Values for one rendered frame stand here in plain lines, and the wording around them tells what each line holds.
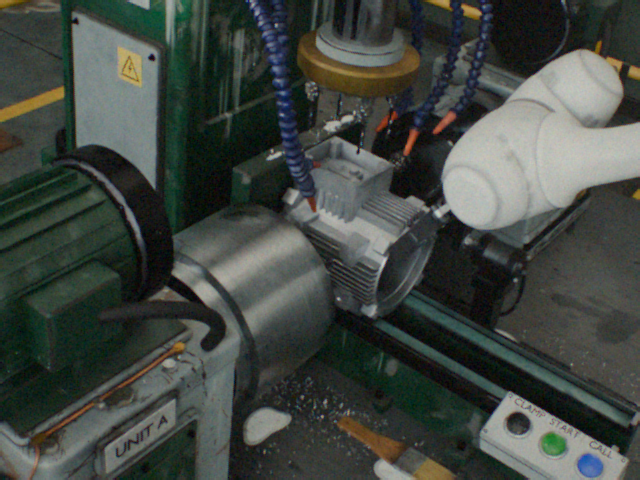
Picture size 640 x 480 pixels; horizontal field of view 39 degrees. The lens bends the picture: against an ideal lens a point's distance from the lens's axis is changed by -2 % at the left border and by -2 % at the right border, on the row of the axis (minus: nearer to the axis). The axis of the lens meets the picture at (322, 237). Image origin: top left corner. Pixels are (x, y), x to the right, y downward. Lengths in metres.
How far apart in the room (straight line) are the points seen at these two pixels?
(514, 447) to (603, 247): 0.96
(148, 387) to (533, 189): 0.46
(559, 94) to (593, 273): 0.91
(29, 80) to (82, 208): 3.35
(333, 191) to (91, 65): 0.44
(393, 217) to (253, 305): 0.34
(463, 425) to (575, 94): 0.60
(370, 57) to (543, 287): 0.74
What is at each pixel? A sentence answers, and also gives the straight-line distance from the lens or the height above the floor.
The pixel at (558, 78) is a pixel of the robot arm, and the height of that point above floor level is 1.45.
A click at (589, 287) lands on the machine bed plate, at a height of 0.80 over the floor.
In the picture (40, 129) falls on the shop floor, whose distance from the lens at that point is 3.87.
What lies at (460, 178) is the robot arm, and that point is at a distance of 0.96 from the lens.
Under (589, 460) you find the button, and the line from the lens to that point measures 1.16.
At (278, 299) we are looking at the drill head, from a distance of 1.19.
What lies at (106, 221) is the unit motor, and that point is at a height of 1.34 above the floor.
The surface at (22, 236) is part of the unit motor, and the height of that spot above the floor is 1.35.
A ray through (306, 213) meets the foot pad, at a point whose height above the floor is 1.07.
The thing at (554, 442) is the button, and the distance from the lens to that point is 1.16.
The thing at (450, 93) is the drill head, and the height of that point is 1.16.
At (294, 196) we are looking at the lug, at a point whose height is 1.09.
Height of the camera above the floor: 1.87
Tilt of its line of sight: 35 degrees down
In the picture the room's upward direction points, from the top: 8 degrees clockwise
